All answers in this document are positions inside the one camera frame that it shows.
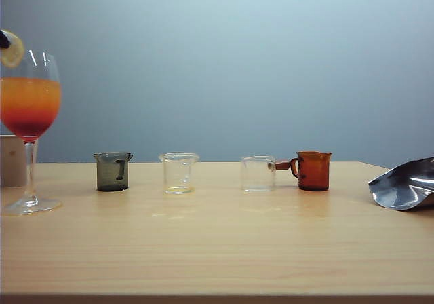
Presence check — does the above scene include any yellow lemon slice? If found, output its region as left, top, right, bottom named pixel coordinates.
left=0, top=28, right=24, bottom=69

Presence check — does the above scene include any grey glass measuring cup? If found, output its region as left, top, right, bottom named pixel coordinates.
left=93, top=151, right=134, bottom=192

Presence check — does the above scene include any amber glass measuring cup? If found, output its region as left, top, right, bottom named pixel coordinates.
left=290, top=151, right=333, bottom=192

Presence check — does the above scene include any wine glass with orange cocktail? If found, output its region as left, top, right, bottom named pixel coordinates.
left=0, top=49, right=64, bottom=216

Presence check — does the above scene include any clear glass beaker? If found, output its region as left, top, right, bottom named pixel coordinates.
left=158, top=152, right=201, bottom=195

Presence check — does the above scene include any silver foil pouch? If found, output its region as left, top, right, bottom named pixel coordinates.
left=368, top=157, right=434, bottom=212

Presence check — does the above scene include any clear cup with wooden handle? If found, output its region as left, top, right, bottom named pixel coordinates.
left=240, top=155, right=292, bottom=193

